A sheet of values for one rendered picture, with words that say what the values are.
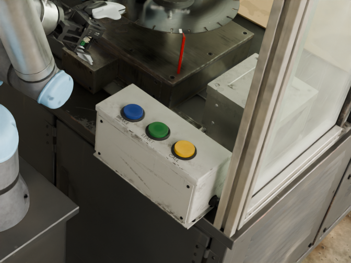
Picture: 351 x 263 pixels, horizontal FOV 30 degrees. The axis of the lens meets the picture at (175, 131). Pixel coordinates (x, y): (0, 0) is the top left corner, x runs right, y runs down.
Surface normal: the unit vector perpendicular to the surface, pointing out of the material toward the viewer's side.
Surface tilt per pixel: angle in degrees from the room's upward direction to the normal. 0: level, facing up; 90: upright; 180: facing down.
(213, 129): 90
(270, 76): 90
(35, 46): 94
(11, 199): 73
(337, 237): 0
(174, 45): 0
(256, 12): 0
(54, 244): 90
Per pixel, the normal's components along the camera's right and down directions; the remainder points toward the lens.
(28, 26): 0.74, 0.55
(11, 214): 0.72, 0.30
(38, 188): 0.13, -0.72
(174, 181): -0.66, 0.45
